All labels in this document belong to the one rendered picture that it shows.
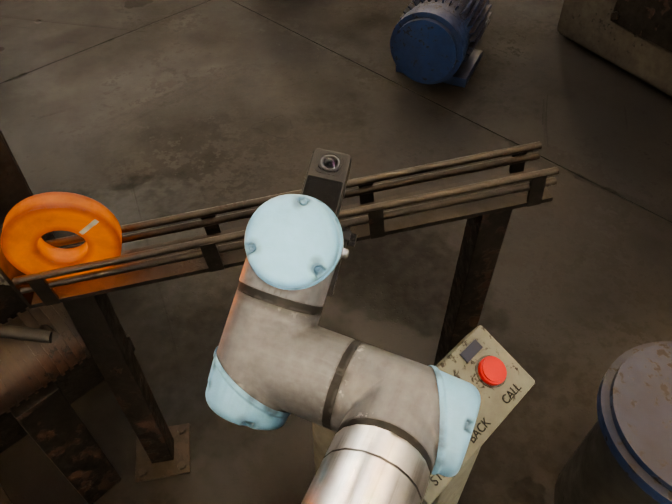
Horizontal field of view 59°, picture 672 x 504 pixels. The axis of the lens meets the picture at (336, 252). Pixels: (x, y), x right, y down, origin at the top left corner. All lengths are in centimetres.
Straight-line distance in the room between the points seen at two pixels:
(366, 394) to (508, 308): 128
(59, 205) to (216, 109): 159
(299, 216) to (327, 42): 237
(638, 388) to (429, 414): 72
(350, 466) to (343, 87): 216
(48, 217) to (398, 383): 57
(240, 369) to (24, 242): 50
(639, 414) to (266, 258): 79
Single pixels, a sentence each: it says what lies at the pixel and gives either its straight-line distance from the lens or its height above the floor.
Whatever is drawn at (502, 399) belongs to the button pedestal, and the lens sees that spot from 86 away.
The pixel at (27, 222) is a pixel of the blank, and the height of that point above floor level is 76.
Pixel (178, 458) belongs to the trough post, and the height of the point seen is 1.
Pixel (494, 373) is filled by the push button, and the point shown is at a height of 61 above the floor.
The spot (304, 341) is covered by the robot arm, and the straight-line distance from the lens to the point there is 48.
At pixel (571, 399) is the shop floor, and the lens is 160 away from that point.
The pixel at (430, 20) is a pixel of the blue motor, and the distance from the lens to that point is 230.
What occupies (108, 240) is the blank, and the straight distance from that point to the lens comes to 90.
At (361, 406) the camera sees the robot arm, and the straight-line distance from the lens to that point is 45.
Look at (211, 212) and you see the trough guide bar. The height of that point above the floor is 70.
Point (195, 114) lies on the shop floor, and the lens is 239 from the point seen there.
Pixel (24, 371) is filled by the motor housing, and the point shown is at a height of 50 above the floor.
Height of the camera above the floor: 132
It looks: 48 degrees down
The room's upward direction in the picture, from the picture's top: straight up
